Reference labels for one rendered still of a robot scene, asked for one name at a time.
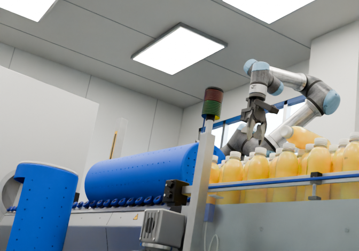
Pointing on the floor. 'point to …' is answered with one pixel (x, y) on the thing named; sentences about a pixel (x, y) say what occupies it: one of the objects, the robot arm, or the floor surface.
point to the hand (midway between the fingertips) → (255, 140)
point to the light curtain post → (118, 138)
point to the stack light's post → (199, 193)
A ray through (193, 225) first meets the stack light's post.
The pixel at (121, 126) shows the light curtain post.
